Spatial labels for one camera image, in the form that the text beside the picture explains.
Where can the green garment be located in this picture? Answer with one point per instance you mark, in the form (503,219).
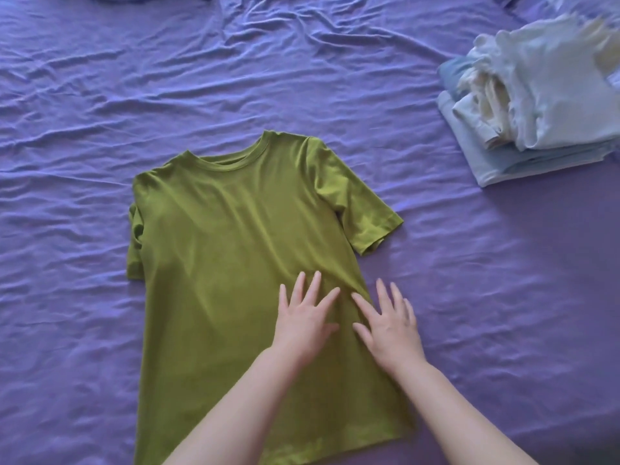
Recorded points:
(232,237)

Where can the person's left forearm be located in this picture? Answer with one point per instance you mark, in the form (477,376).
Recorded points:
(232,416)

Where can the pale yellow garment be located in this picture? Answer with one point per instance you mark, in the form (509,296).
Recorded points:
(494,99)

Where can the light blue denim jeans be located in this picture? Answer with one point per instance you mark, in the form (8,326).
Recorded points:
(455,74)

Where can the person's right forearm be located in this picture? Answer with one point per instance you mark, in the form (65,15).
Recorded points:
(460,416)

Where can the person's left hand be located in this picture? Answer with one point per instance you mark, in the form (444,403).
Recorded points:
(305,329)

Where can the person's right hand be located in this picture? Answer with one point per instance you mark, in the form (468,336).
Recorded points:
(392,334)

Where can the purple sheet bed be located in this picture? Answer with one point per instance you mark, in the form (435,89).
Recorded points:
(145,91)

